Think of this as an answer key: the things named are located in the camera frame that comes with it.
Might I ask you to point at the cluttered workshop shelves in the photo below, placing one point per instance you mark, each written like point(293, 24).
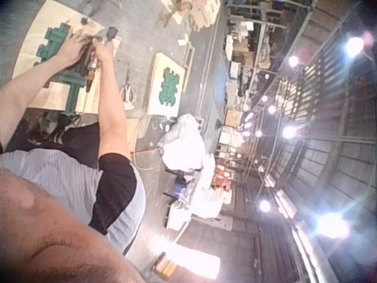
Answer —
point(250, 59)

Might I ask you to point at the heap of wooden offcuts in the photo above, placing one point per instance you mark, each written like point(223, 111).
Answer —
point(191, 13)

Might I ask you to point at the person's right fingers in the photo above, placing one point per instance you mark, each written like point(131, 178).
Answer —
point(97, 47)

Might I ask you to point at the person's right hand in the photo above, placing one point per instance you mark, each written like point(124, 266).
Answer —
point(103, 52)

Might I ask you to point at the black handheld power tool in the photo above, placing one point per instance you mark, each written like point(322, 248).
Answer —
point(112, 32)

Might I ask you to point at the wooden frame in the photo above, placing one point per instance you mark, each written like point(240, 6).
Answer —
point(189, 55)

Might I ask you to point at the person's legs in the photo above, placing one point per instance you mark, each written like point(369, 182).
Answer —
point(67, 141)

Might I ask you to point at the blue stool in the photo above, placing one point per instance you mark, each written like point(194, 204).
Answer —
point(177, 188)

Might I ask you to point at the small light wooden board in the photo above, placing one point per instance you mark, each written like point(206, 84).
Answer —
point(157, 85)

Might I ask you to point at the row of ceiling lamps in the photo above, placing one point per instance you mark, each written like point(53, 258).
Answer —
point(294, 123)

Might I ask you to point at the white plastic bag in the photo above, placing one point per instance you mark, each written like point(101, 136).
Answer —
point(184, 144)

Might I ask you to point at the person's left hand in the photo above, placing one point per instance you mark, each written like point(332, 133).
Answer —
point(70, 51)

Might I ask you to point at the small white cup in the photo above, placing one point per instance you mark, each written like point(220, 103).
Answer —
point(183, 39)

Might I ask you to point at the small green carved wooden piece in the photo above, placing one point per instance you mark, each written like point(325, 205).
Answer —
point(169, 88)

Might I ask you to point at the large light wooden board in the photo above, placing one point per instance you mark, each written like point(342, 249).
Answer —
point(44, 17)

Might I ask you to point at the large green carved wooden piece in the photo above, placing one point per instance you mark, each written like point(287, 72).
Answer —
point(54, 39)

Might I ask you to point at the small black block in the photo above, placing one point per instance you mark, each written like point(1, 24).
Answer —
point(84, 20)

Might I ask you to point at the person's left fingers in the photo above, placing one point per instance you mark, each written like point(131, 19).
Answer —
point(82, 40)

